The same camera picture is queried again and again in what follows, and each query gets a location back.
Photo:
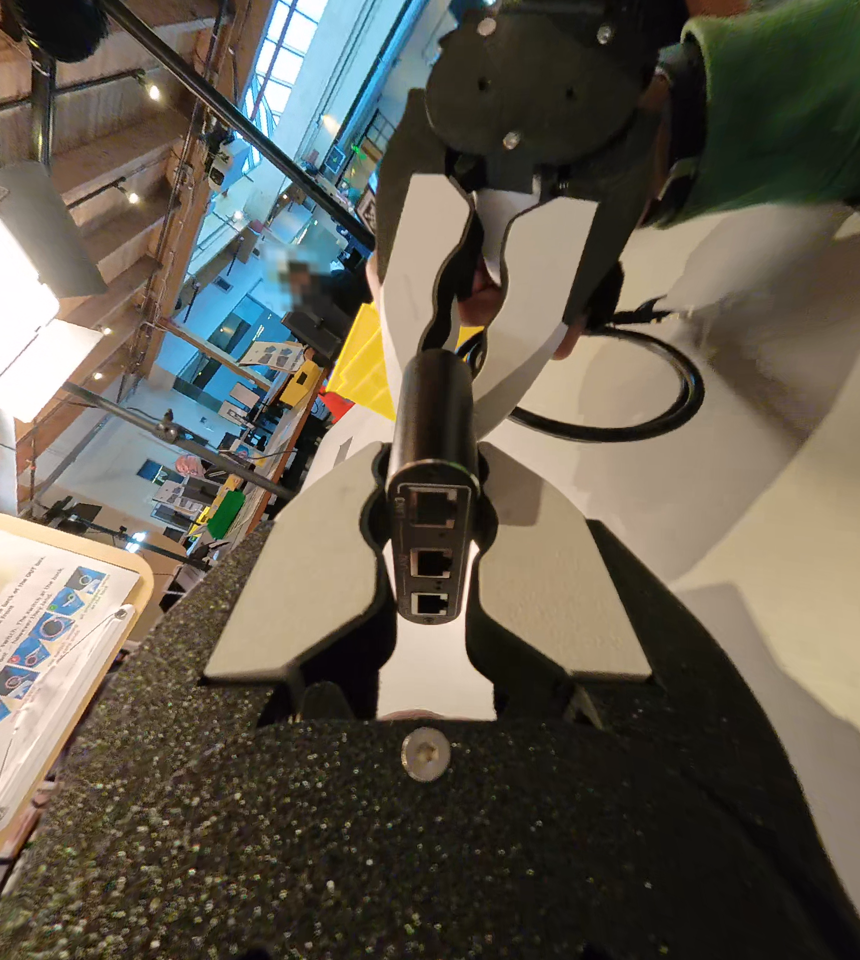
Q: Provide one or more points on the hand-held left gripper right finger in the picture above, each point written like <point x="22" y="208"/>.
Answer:
<point x="557" y="600"/>

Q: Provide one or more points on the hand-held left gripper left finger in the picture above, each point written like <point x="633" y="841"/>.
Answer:
<point x="287" y="600"/>

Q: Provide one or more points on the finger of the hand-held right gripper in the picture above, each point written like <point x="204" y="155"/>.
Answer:
<point x="542" y="285"/>
<point x="415" y="262"/>

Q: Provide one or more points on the yellow storage bin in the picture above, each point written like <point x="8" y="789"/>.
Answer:
<point x="362" y="367"/>

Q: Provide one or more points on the black ethernet port adapter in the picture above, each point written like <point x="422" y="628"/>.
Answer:
<point x="433" y="420"/>

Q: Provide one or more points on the person's right hand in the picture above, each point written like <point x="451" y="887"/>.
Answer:
<point x="484" y="304"/>

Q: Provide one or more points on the fiducial tag poster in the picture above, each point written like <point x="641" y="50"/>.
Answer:
<point x="366" y="210"/>

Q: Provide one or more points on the green box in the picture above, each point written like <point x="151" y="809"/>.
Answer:
<point x="226" y="514"/>

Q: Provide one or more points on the black computer monitor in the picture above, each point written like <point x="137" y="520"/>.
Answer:
<point x="310" y="334"/>

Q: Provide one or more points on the wooden workbench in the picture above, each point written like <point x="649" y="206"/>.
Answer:
<point x="268" y="465"/>

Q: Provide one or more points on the black wristwatch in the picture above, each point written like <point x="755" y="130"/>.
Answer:
<point x="688" y="97"/>

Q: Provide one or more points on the orange traffic cone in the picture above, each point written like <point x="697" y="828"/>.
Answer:
<point x="336" y="405"/>

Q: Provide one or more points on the pink round object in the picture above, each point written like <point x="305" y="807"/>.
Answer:
<point x="190" y="466"/>

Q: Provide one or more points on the small yellow bin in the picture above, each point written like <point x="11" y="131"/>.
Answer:
<point x="301" y="382"/>

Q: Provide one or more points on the instruction sheet stand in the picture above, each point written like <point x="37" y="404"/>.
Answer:
<point x="272" y="355"/>

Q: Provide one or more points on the grey metal pole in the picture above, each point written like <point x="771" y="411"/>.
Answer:
<point x="167" y="431"/>

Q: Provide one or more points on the black metal pole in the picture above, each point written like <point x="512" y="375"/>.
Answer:
<point x="250" y="129"/>

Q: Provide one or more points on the wooden board with instruction sheet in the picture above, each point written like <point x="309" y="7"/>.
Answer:
<point x="25" y="637"/>

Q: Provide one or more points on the ceiling spot lamp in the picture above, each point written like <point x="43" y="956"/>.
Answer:
<point x="152" y="92"/>
<point x="132" y="196"/>

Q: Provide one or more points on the white ceiling camera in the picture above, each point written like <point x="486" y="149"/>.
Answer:
<point x="218" y="161"/>

